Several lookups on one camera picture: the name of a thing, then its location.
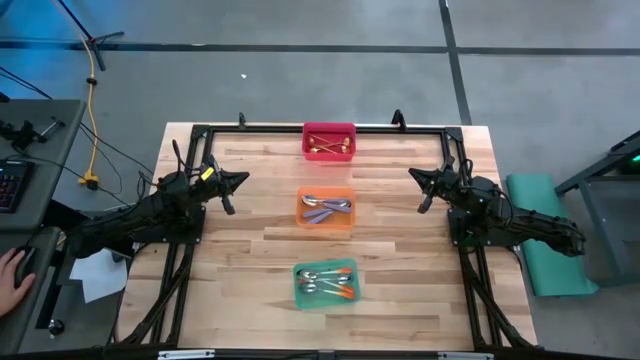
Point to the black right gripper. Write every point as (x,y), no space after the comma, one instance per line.
(450,184)

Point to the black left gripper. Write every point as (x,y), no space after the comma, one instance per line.
(207,185)

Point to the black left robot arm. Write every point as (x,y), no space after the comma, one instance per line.
(140,220)

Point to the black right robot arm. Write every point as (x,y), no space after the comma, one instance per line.
(525,225)

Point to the orange plastic bin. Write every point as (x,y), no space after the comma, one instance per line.
(325,192)

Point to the pink plastic bin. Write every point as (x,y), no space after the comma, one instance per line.
(330,127)

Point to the green foam mat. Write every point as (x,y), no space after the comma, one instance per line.
(550,240)

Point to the teal translucent plastic bin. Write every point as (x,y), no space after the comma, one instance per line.
(325,305)

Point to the white paper sheet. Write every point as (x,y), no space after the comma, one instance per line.
(100,275)

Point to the dark metal cart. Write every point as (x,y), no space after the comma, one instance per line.
(605,225)

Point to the grey desk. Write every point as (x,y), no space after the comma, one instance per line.
(30,330)
(50,125)

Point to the black tripod stand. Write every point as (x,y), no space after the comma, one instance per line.
(97,45)

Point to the black desk clamp device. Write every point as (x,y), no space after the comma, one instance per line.
(22,134)

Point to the black computer mouse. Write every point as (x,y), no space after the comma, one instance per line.
(26,262)

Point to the black keyboard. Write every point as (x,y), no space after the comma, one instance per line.
(12,185)

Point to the black round knob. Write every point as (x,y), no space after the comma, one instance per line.
(56,327)

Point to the person's hand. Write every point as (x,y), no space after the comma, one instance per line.
(10,290)

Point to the black aluminium table frame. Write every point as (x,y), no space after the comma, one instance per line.
(400,130)

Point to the white metal bracket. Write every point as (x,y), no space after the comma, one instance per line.
(465,356)
(185,354)

